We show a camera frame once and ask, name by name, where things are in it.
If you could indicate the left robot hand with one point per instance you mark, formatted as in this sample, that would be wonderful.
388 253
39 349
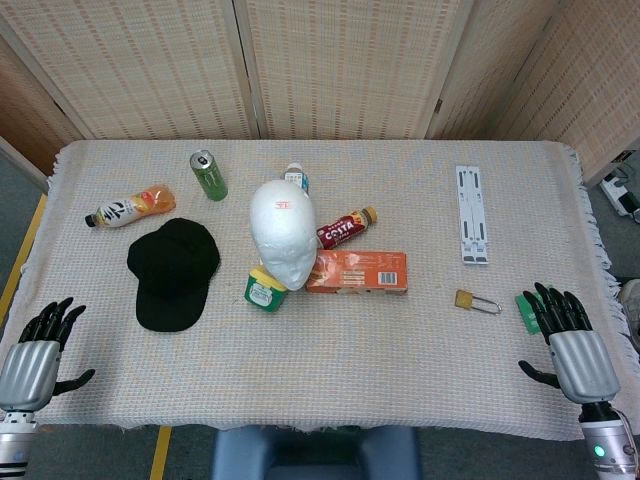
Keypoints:
30 365

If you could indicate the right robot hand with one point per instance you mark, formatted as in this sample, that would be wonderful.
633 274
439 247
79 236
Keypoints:
582 360

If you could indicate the black baseball cap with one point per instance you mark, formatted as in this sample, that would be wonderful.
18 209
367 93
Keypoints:
172 272

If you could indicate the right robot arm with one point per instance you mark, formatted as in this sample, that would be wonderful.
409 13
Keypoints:
607 440

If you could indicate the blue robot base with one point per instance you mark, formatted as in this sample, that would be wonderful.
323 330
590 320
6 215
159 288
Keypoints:
315 452

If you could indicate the white foam mannequin head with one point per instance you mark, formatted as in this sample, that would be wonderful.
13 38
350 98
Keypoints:
282 230

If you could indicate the green packet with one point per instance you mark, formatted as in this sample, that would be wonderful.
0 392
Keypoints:
526 312

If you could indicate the brass padlock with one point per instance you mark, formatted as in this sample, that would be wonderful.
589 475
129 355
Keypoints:
472 300

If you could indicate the white device on floor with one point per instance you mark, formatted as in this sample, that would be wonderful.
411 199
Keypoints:
621 192

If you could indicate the white folding stand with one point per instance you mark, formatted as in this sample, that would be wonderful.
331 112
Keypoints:
471 215

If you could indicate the orange tea bottle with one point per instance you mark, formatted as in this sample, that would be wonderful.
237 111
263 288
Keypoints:
131 205

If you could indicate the orange cardboard box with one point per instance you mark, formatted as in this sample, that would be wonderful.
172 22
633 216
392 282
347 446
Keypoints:
360 272

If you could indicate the green jar with yellow lid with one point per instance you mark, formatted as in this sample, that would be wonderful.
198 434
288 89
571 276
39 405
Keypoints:
263 292

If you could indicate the green drink can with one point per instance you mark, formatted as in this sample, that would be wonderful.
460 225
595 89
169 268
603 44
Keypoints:
209 175

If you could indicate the woven white tablecloth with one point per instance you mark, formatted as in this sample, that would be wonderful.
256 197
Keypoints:
320 345

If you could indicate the red Costa coffee bottle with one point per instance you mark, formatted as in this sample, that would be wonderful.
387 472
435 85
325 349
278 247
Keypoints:
345 227

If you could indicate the white capped plastic bottle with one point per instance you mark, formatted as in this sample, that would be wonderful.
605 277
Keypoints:
296 176

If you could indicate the bamboo folding screen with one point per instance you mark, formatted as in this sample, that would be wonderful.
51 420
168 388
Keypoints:
320 65

